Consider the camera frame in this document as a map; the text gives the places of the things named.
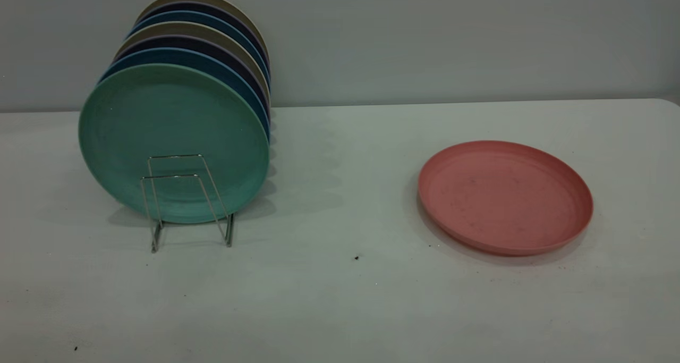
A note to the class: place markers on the pink round plate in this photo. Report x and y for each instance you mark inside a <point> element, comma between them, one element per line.
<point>504,198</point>

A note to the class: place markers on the green round plate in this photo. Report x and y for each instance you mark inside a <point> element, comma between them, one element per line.
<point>175,113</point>

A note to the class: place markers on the blue round plate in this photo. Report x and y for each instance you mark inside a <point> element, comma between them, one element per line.
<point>186,57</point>
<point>180,17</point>

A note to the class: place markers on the dark purple round plate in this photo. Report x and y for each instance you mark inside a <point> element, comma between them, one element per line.
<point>180,42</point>
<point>186,7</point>

